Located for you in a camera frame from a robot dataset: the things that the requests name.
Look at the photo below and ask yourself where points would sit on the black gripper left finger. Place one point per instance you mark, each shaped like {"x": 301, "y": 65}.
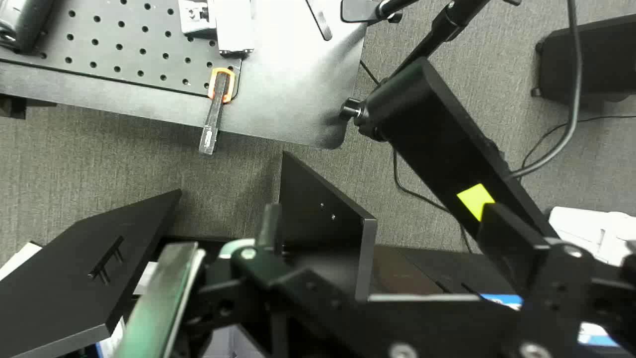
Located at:
{"x": 299, "y": 310}

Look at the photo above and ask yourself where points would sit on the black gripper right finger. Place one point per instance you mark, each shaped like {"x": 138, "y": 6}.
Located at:
{"x": 583, "y": 304}

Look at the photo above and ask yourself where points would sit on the white paper sheet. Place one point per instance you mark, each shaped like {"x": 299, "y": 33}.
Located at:
{"x": 597, "y": 230}

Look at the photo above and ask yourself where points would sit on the greenish metal strip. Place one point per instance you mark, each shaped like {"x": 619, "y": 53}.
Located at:
{"x": 162, "y": 298}

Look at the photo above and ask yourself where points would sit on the yellow sticky note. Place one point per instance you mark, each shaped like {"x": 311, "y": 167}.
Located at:
{"x": 474, "y": 200}

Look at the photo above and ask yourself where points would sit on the perforated metal breadboard plate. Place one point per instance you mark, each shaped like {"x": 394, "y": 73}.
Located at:
{"x": 279, "y": 71}

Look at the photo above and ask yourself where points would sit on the black box on carpet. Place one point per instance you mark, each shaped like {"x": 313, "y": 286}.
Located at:
{"x": 589, "y": 59}

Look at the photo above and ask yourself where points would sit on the aluminium mounting block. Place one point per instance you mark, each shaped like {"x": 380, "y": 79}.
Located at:
{"x": 215, "y": 20}

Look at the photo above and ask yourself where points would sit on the silver metal cylinder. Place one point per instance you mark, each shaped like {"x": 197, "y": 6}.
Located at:
{"x": 22, "y": 20}

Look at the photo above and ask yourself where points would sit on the black camera tripod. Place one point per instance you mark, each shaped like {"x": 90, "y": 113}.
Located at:
{"x": 444, "y": 29}

